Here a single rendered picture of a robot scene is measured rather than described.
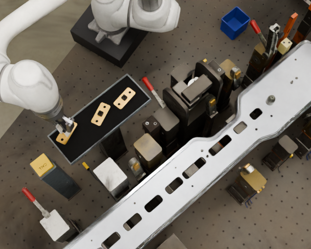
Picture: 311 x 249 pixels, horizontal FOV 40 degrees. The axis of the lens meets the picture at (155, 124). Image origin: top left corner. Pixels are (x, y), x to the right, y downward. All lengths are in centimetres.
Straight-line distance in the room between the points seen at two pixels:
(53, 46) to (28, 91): 202
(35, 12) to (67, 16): 193
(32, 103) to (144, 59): 111
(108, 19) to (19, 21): 76
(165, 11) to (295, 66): 59
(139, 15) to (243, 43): 61
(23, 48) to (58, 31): 27
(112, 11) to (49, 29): 131
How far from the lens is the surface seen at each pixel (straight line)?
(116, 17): 191
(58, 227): 157
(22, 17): 124
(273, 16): 231
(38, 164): 152
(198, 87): 153
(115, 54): 205
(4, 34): 123
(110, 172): 152
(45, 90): 108
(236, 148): 166
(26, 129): 209
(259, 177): 160
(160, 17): 184
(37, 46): 310
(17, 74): 106
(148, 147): 156
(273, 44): 175
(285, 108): 176
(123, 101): 154
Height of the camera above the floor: 258
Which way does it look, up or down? 71 degrees down
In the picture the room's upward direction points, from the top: 4 degrees counter-clockwise
